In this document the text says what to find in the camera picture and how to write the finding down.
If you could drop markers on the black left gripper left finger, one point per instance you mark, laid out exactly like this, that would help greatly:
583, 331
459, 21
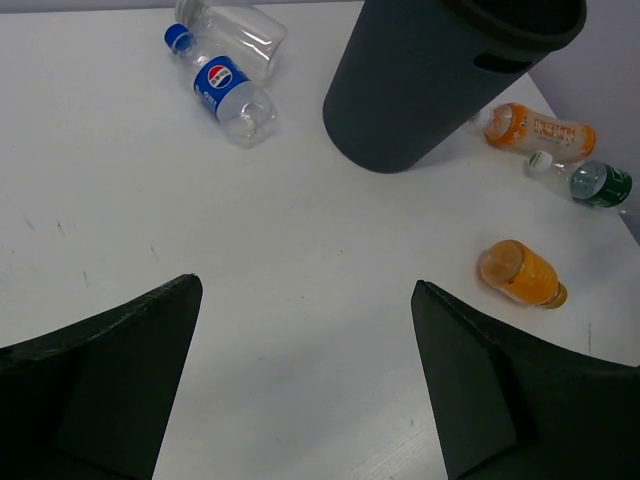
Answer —
92, 400

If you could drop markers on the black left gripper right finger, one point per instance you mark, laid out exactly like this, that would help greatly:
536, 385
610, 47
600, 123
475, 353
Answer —
508, 405

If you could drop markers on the small orange plastic bottle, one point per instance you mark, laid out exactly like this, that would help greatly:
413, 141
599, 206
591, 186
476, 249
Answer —
519, 273

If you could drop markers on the dark grey plastic bin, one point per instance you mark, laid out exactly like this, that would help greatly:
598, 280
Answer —
413, 72

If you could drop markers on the green label clear bottle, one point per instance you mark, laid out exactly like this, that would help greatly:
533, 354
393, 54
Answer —
591, 183

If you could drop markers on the orange label juice bottle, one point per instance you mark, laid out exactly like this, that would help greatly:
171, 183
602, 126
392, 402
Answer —
515, 127

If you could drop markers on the Pepsi label clear bottle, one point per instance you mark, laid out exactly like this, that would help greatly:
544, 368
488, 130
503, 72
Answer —
244, 112

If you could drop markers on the clear empty plastic bottle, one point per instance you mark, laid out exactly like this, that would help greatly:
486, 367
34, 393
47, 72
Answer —
251, 38

